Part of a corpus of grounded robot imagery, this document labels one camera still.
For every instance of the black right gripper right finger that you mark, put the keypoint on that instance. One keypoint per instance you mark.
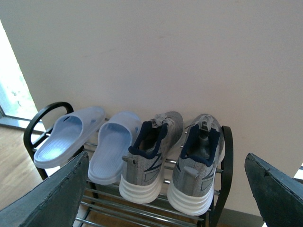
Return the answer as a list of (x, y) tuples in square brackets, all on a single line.
[(279, 197)]

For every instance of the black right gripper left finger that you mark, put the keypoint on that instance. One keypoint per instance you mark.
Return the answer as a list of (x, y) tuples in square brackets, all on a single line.
[(54, 202)]

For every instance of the light blue slide sandal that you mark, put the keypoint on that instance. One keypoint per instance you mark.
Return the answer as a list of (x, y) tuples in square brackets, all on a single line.
[(114, 138), (69, 133)]

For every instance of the grey knit sneaker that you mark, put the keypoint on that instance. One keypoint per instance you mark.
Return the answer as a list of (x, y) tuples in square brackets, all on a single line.
[(191, 189), (143, 171)]

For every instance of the black metal shoe rack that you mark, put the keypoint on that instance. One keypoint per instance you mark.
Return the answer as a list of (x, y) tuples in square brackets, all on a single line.
[(102, 205)]

